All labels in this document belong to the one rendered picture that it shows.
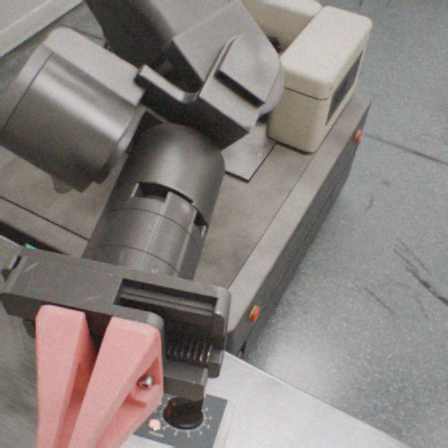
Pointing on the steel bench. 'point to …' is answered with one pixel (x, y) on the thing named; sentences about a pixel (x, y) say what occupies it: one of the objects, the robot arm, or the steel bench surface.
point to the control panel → (213, 405)
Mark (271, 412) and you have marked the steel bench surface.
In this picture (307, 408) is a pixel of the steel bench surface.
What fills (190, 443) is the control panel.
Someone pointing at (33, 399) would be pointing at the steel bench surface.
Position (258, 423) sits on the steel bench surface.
